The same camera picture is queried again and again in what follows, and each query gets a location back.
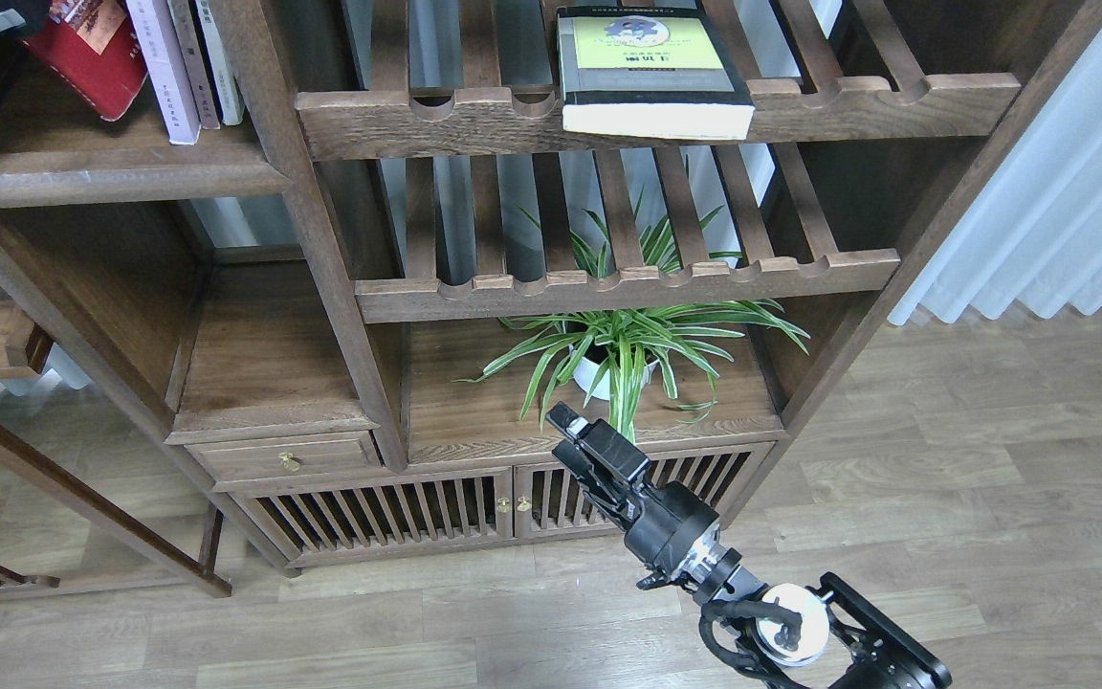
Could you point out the green spider plant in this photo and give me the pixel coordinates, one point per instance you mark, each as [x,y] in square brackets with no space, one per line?
[630,336]

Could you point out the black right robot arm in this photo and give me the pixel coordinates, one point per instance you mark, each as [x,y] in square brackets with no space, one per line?
[754,628]

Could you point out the pale lavender white book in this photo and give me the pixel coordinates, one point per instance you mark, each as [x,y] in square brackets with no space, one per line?
[160,48]

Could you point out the white green upright book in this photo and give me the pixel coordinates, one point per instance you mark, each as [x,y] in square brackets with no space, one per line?
[232,108]

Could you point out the white sheer curtain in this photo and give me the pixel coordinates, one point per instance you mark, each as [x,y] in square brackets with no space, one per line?
[1034,235]

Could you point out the red paperback book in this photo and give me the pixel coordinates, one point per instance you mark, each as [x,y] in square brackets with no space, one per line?
[92,45]

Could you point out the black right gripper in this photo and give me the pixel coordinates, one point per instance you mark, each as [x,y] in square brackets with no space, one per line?
[669,529]

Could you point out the dark wooden bookshelf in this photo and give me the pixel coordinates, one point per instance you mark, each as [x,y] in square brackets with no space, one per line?
[325,278]

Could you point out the yellow green black book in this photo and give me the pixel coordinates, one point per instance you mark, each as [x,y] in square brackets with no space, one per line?
[649,71]

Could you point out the white plant pot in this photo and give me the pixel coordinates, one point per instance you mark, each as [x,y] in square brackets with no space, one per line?
[589,379]

